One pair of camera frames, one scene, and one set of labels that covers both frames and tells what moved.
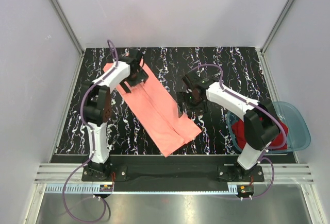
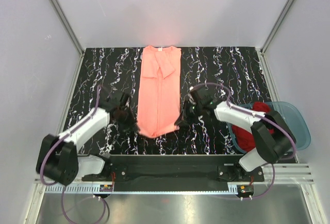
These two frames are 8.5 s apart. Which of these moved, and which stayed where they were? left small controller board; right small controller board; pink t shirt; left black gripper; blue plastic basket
Moved: left black gripper; pink t shirt
Stayed: right small controller board; left small controller board; blue plastic basket
